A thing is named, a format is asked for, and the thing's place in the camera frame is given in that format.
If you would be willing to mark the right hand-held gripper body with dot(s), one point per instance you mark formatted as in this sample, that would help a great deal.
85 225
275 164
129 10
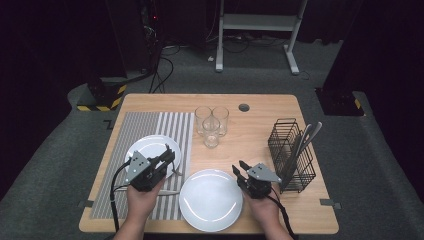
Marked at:
258 183

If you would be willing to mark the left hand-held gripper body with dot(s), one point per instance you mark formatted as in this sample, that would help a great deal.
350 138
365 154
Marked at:
141 173

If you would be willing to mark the white round plate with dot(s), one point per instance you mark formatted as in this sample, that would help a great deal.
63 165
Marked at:
146 145
211 200

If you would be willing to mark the clear drinking glass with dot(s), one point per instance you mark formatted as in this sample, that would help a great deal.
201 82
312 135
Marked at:
223 120
200 121
211 136

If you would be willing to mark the person's right hand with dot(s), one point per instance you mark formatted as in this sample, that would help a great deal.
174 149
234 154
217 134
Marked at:
266 213

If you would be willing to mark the person's left hand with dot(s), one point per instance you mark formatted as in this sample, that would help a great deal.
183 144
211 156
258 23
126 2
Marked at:
143 206

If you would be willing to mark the grey striped placemat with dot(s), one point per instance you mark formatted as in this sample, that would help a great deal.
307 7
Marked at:
140 123

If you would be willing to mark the grey table grommet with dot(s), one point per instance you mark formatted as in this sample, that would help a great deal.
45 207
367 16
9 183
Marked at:
244 107

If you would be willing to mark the black tape mark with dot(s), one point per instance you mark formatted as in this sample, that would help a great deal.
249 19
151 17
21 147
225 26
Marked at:
109 125

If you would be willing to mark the grey tape piece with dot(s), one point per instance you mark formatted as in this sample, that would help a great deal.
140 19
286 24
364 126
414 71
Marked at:
86 203
330 203

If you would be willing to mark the silver cutlery piece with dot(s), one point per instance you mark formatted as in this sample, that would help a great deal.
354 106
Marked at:
306 133
316 128

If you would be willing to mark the yellow black striped base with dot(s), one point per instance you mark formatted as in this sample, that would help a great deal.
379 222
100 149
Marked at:
110 100

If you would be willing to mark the small white plug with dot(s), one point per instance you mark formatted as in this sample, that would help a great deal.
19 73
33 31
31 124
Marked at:
210 58

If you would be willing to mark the black stand base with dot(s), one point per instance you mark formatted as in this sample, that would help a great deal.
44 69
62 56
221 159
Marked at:
340 103

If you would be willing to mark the dark equipment rack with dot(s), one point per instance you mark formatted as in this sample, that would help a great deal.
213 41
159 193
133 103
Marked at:
146 33

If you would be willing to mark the white metal stand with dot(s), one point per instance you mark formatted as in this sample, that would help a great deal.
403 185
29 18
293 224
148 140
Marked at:
256 22

